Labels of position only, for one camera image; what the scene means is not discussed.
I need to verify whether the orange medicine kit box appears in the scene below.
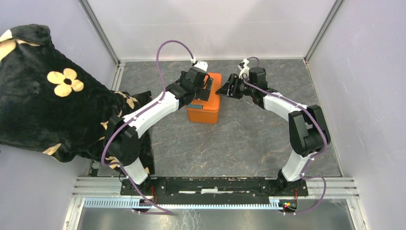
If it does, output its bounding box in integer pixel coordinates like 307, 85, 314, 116
186, 72, 222, 124

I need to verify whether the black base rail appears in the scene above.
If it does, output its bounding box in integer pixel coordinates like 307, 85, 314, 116
138, 176, 309, 206

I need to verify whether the black floral blanket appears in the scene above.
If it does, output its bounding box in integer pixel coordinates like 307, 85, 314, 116
0, 24, 152, 170

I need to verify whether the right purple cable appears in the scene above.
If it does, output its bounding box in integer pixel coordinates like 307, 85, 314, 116
242, 56, 328, 215

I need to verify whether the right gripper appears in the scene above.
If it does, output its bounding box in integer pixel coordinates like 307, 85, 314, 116
216, 74, 255, 100

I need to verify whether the purple cable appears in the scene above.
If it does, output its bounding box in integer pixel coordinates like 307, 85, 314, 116
242, 56, 328, 215
101, 39, 197, 217

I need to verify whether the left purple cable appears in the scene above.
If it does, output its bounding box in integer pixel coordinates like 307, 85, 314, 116
101, 39, 197, 217

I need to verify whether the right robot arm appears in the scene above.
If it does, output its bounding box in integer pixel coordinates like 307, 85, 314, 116
216, 58, 330, 196

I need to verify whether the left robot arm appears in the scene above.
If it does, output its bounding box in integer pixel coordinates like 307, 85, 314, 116
102, 61, 210, 195

